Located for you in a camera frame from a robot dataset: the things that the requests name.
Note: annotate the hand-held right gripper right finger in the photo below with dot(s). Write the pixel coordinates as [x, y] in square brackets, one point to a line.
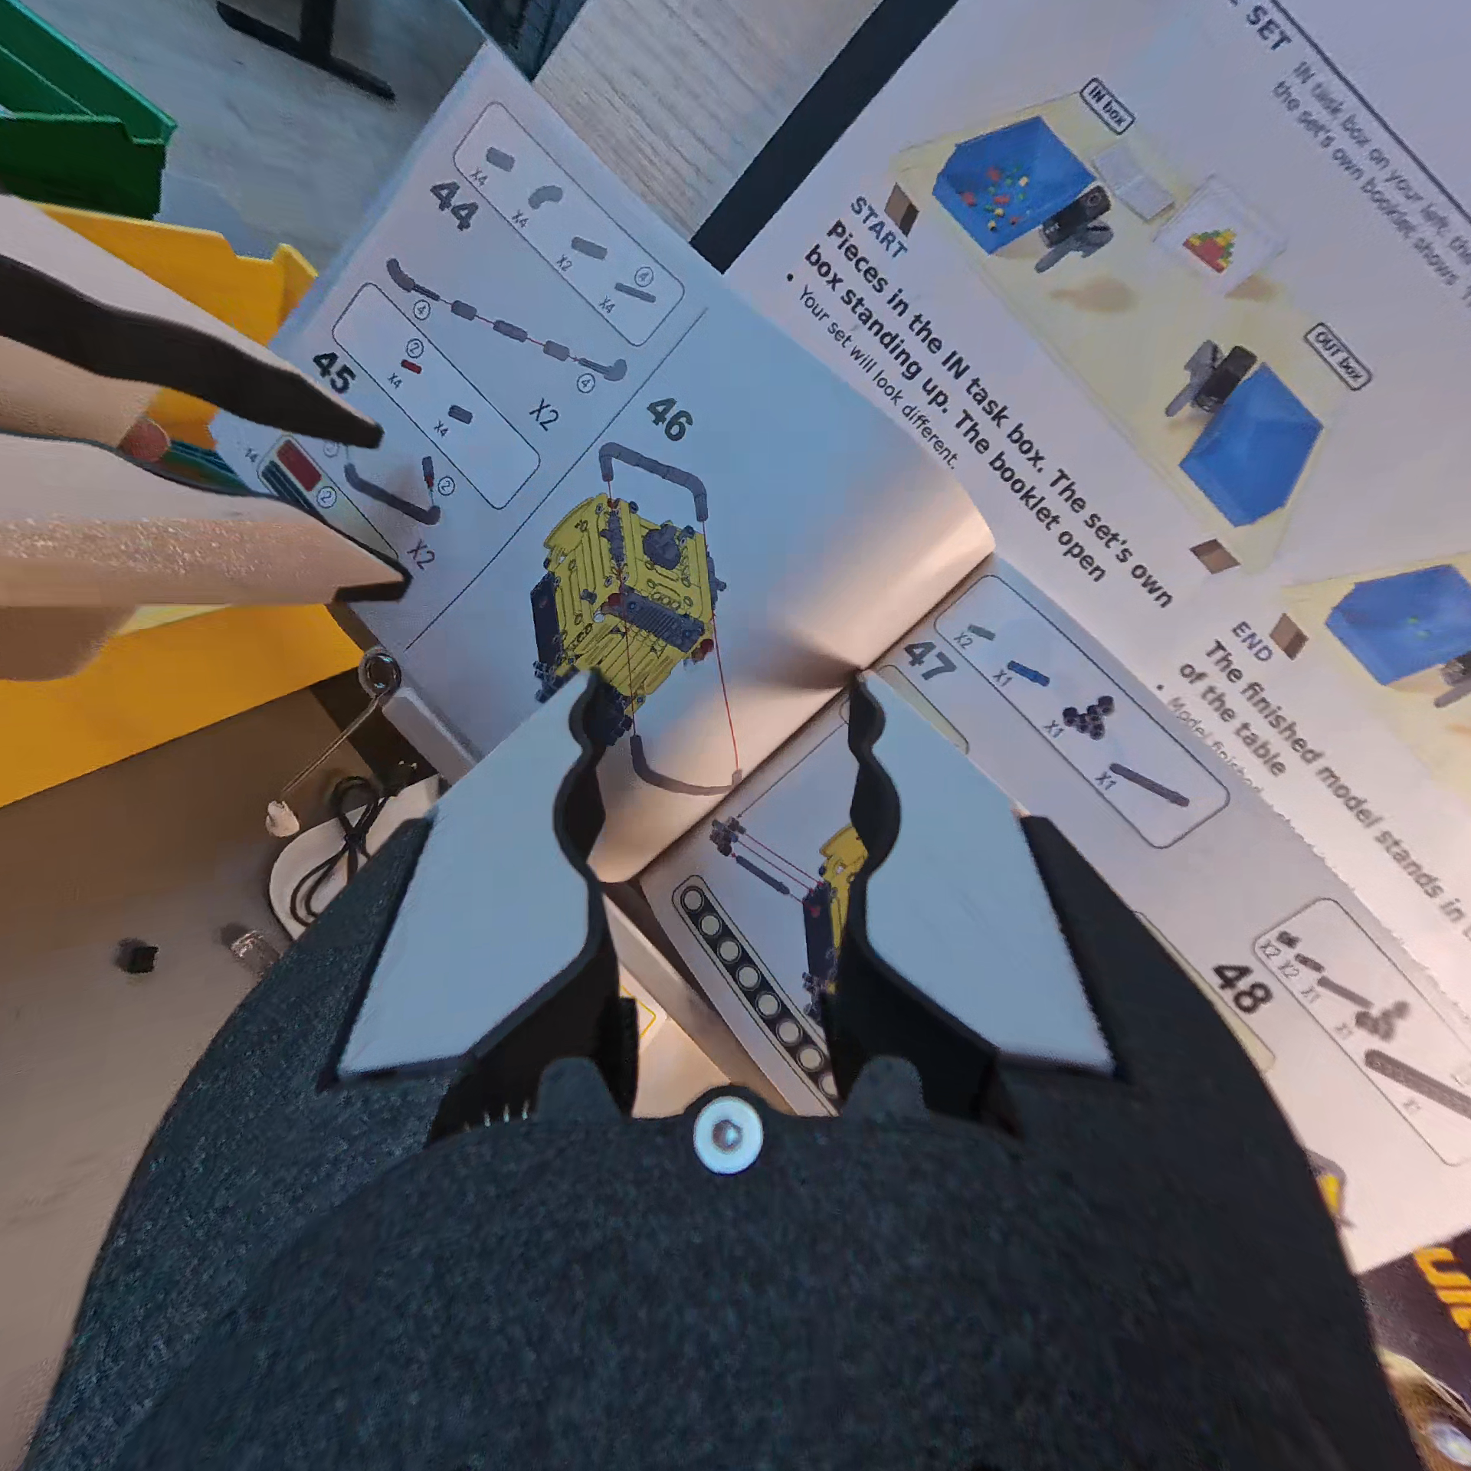
[978, 918]

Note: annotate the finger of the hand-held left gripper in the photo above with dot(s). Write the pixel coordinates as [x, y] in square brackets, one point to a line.
[173, 539]
[116, 276]

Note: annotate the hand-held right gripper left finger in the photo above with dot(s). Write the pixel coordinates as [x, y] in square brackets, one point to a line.
[484, 918]

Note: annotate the instruction booklet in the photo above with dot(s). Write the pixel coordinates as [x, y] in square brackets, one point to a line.
[805, 518]

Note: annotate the green plastic parts bin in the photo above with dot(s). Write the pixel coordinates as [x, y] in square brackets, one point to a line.
[70, 127]

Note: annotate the yellow plastic parts bin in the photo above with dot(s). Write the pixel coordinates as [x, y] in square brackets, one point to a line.
[173, 701]

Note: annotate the white book stand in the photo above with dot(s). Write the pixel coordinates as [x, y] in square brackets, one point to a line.
[322, 862]

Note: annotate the clear screwdriver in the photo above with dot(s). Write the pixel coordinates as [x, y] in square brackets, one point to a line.
[254, 948]

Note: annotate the large printed instruction sheet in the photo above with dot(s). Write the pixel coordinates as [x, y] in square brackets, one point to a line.
[1149, 344]

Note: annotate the blue toy kit box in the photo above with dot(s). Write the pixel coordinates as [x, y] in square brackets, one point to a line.
[1426, 1356]

